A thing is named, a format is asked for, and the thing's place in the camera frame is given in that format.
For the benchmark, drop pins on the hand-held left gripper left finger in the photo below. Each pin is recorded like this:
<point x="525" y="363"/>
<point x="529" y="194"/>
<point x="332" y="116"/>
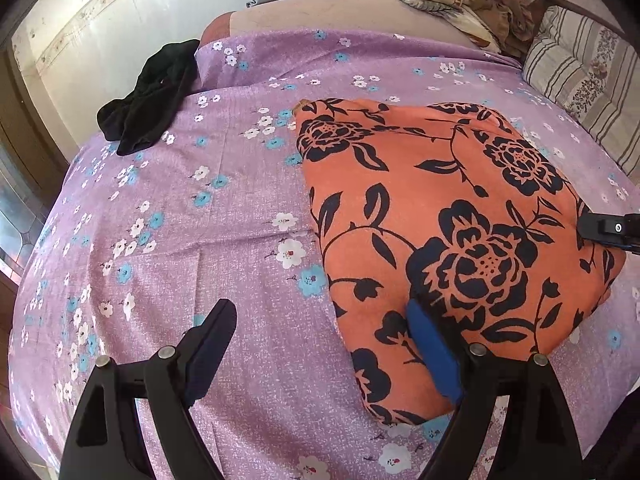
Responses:
<point x="202" y="360"/>

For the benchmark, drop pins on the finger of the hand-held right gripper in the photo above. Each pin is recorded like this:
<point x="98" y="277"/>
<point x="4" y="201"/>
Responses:
<point x="607" y="227"/>

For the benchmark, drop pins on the metal framed window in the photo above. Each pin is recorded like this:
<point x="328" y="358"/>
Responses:
<point x="17" y="210"/>

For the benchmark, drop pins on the pink mattress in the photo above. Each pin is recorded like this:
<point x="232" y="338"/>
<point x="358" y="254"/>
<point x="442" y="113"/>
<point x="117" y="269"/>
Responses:
<point x="350" y="17"/>

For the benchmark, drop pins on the black cloth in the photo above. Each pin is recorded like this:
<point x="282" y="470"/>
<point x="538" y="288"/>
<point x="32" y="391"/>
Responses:
<point x="150" y="100"/>

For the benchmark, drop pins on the purple floral bedsheet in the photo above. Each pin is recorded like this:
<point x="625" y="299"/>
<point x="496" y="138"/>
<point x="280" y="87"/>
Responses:
<point x="200" y="260"/>

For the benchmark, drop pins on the striped pillow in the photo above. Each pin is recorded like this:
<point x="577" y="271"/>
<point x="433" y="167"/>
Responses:
<point x="585" y="75"/>

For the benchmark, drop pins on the orange floral garment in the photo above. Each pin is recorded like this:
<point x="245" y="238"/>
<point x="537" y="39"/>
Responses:
<point x="450" y="210"/>

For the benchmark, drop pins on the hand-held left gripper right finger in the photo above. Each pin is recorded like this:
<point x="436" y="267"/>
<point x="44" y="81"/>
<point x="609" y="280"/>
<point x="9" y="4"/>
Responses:
<point x="435" y="355"/>

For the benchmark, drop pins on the beige floral blanket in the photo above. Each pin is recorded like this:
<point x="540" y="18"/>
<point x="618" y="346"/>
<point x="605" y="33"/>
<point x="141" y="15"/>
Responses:
<point x="475" y="0"/>

